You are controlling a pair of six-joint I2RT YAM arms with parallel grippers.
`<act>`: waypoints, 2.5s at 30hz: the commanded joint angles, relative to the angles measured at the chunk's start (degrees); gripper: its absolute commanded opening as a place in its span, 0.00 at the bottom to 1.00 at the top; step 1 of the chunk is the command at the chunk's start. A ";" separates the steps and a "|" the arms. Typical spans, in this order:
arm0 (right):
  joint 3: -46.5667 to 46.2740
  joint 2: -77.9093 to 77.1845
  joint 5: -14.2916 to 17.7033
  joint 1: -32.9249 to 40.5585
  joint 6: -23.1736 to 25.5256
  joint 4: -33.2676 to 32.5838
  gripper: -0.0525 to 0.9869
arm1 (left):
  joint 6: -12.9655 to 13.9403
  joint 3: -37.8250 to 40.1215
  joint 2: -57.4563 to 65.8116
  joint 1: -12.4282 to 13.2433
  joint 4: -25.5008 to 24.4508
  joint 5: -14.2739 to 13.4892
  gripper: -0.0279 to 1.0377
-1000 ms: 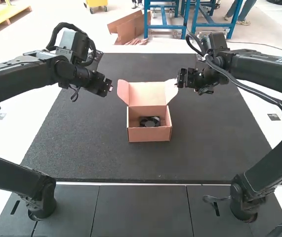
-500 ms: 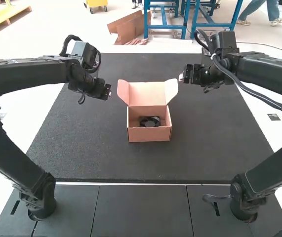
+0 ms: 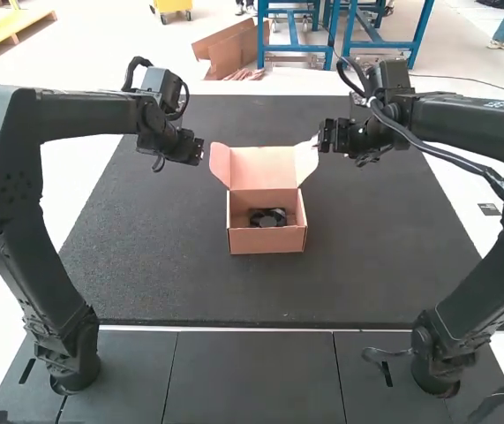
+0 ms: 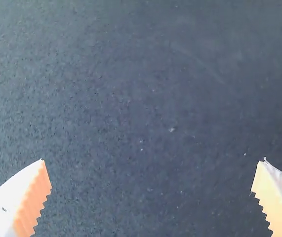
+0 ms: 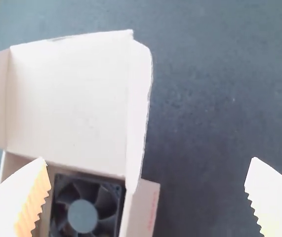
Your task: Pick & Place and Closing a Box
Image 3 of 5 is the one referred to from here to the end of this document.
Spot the wooden pallet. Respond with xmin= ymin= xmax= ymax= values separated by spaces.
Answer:
xmin=0 ymin=0 xmax=58 ymax=74

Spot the black mat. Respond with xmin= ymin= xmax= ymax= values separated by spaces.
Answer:
xmin=56 ymin=94 xmax=504 ymax=332

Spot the dark base panel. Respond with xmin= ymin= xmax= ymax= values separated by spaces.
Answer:
xmin=333 ymin=330 xmax=504 ymax=424
xmin=162 ymin=330 xmax=348 ymax=424
xmin=0 ymin=330 xmax=180 ymax=424

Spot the black cable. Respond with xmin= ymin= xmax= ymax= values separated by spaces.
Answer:
xmin=336 ymin=56 xmax=504 ymax=200
xmin=122 ymin=56 xmax=154 ymax=92

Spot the blue workbench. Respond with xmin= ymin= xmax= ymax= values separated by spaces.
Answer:
xmin=321 ymin=0 xmax=436 ymax=70
xmin=256 ymin=0 xmax=336 ymax=70

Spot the flat cardboard sheet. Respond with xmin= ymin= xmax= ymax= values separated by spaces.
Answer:
xmin=191 ymin=17 xmax=275 ymax=81

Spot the black square fan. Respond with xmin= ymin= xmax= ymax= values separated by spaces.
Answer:
xmin=247 ymin=207 xmax=288 ymax=230

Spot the cardboard box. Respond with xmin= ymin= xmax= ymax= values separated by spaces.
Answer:
xmin=208 ymin=136 xmax=321 ymax=256

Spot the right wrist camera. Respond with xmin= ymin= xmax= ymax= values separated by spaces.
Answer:
xmin=377 ymin=59 xmax=413 ymax=92

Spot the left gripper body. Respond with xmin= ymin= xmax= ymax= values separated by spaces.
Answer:
xmin=160 ymin=127 xmax=206 ymax=168

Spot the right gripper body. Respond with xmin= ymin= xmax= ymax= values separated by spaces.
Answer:
xmin=317 ymin=116 xmax=370 ymax=158

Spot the yellow cart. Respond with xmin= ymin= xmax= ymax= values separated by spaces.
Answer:
xmin=148 ymin=0 xmax=195 ymax=26

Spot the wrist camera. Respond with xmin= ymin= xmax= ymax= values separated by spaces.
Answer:
xmin=377 ymin=59 xmax=413 ymax=92
xmin=139 ymin=65 xmax=183 ymax=111

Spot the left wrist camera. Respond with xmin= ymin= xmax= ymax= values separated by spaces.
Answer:
xmin=139 ymin=65 xmax=183 ymax=111

